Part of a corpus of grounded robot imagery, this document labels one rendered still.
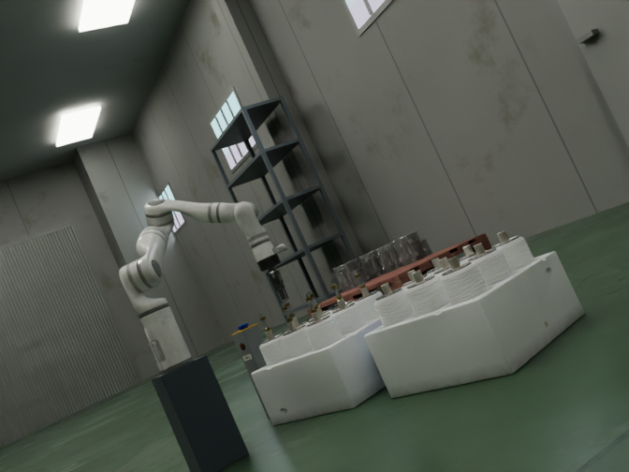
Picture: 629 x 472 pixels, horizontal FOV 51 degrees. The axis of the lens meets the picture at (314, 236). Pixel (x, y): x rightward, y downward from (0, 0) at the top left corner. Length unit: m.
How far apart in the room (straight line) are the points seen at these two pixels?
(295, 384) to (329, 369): 0.17
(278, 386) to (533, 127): 3.35
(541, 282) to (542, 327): 0.12
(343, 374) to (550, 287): 0.60
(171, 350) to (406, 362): 0.66
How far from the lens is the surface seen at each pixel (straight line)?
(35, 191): 12.99
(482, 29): 5.11
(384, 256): 5.69
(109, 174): 12.50
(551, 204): 5.06
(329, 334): 1.92
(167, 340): 1.92
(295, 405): 2.06
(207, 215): 2.24
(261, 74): 7.33
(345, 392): 1.88
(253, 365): 2.28
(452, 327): 1.57
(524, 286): 1.66
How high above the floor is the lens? 0.36
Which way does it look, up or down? 4 degrees up
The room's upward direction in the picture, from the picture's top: 24 degrees counter-clockwise
